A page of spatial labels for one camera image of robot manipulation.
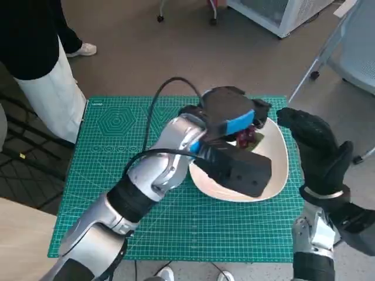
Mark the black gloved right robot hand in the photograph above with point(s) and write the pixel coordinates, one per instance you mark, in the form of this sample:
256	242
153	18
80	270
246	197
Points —
316	143

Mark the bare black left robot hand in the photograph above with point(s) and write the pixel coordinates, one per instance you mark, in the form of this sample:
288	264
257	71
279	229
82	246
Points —
225	108

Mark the red toy grapes bunch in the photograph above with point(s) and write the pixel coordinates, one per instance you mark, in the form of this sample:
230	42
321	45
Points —
247	139

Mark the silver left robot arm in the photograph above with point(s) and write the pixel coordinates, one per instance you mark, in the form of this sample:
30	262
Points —
132	199

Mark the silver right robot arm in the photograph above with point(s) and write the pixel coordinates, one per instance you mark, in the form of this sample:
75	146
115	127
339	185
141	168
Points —
315	240

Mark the white square plate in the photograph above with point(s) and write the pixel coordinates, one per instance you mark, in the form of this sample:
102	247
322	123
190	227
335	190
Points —
279	164

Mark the light blue chair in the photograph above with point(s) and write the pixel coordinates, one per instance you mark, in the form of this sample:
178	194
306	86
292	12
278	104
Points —
348	49

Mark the white mesh cabinet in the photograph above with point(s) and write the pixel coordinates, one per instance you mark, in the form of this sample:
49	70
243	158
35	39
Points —
269	13

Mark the rolling chair with casters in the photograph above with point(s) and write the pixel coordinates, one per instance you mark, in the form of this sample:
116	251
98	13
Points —
161	10

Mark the green cutting mat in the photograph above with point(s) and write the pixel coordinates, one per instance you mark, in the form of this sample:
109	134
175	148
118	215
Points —
205	228

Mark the white paper sheet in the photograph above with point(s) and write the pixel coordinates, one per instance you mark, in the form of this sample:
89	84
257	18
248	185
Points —
345	8

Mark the white shoe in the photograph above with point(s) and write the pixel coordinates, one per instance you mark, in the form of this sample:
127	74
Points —
166	274
225	276

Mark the person at table edge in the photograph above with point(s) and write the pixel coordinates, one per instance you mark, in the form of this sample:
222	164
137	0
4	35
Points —
3	126

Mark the light wooden board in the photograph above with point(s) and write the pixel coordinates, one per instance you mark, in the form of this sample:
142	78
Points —
20	237

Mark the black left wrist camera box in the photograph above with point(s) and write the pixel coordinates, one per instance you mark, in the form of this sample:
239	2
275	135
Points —
237	172

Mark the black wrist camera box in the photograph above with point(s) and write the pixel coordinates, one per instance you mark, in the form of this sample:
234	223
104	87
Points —
356	225
237	172

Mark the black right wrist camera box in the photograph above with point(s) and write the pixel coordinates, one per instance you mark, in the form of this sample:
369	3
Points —
356	225

